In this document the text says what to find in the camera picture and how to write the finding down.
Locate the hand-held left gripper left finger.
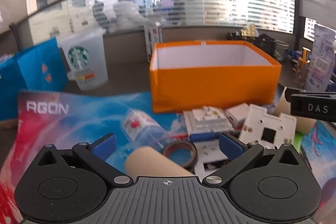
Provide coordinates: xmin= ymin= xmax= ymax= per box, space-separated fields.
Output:
xmin=38 ymin=133 xmax=133 ymax=186

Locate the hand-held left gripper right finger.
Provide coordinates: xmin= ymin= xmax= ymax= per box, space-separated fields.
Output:
xmin=203 ymin=133 xmax=300 ymax=186

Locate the white socket face plate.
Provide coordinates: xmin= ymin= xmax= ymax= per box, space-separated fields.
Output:
xmin=195 ymin=141 xmax=229 ymax=178

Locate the small white box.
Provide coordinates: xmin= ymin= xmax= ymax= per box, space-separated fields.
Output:
xmin=225 ymin=103 xmax=250 ymax=128

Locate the white circuit breaker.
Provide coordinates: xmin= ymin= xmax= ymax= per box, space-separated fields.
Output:
xmin=183 ymin=106 xmax=236 ymax=136

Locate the dark adhesive tape roll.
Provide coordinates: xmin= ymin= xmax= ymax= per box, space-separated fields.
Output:
xmin=161 ymin=140 xmax=198 ymax=169

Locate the orange cardboard box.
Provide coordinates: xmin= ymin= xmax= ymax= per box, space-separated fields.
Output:
xmin=149 ymin=40 xmax=283 ymax=113

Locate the blue cylindrical marker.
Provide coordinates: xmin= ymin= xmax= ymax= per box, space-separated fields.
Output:
xmin=189 ymin=133 xmax=219 ymax=143

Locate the clear plastic bottle red label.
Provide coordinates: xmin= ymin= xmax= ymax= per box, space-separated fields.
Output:
xmin=121 ymin=109 xmax=172 ymax=151

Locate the gold-capped bottle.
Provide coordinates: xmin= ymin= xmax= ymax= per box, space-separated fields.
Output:
xmin=293 ymin=47 xmax=312 ymax=86

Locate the colourful printed desk mat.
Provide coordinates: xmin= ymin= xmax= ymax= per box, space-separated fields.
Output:
xmin=0 ymin=91 xmax=336 ymax=224

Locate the white socket back panel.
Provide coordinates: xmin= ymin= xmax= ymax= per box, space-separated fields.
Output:
xmin=238 ymin=104 xmax=298 ymax=149

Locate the white printed pouch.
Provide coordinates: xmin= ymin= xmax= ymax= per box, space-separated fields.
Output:
xmin=304 ymin=24 xmax=336 ymax=93

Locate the brown cardboard tube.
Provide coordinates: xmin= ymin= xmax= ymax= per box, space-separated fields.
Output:
xmin=125 ymin=147 xmax=198 ymax=178

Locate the blue packet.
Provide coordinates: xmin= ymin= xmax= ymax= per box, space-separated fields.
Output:
xmin=285 ymin=49 xmax=303 ymax=62

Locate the black mesh desk organiser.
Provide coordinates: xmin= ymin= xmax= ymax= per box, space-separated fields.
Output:
xmin=227 ymin=31 xmax=277 ymax=57

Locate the translucent plastic cup green logo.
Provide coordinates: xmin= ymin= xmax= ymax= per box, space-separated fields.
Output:
xmin=58 ymin=30 xmax=109 ymax=91

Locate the grey partition panel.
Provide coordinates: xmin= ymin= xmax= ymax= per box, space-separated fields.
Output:
xmin=299 ymin=0 xmax=336 ymax=20

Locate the yellow studded brick plate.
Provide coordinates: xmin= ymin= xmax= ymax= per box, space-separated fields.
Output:
xmin=241 ymin=25 xmax=257 ymax=37

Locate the blue paper bag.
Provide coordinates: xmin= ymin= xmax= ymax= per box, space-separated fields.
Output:
xmin=0 ymin=38 xmax=69 ymax=120

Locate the white and red pen box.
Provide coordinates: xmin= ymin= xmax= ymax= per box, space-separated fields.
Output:
xmin=144 ymin=22 xmax=163 ymax=62

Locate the striped frosted glass partition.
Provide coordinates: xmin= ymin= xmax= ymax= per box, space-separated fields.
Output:
xmin=26 ymin=0 xmax=298 ymax=35

